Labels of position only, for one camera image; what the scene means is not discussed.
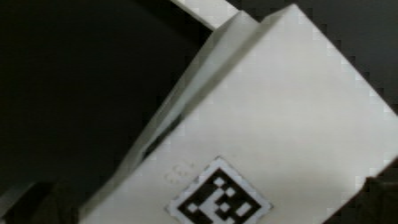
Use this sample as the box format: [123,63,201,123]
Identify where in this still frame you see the white cabinet body box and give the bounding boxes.
[88,11,260,206]

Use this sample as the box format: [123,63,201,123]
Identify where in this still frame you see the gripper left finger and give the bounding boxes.
[0,182,79,224]

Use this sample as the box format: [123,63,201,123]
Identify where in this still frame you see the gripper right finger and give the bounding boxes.
[324,178,398,224]

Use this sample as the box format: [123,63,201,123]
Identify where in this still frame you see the white cabinet top block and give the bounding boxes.
[79,5,398,224]

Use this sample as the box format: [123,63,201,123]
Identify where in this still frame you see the white L-shaped fence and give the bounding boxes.
[171,0,239,30]

